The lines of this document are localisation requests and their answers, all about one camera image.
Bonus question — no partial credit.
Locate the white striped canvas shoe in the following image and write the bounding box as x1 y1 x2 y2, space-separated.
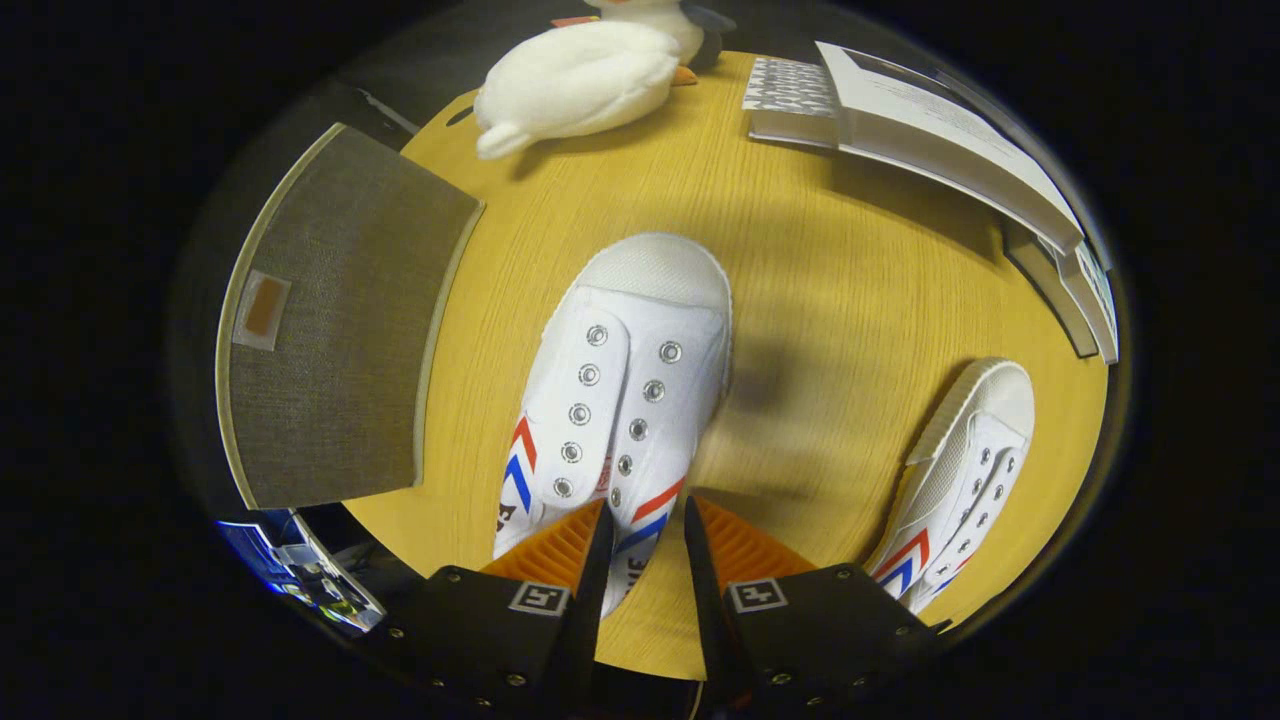
865 358 1036 615
492 232 734 621

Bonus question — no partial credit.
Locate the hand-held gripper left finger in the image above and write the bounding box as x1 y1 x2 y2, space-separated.
363 498 616 716

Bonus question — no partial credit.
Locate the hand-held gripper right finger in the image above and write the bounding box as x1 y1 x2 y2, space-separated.
683 496 953 716

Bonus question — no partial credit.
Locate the green and white cover book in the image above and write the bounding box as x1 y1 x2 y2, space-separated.
1055 240 1121 366

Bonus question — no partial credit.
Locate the grey patterned notebook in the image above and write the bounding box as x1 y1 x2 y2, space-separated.
742 55 851 151

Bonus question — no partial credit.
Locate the penguin plush toy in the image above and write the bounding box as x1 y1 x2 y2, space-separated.
473 0 738 161

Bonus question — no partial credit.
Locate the grey fabric storage box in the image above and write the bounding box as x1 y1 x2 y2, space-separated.
215 122 488 513

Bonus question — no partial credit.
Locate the white book with dark photo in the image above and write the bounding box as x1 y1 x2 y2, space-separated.
815 40 1086 256

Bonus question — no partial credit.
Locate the blue glowing screen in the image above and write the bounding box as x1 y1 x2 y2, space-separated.
215 508 386 633

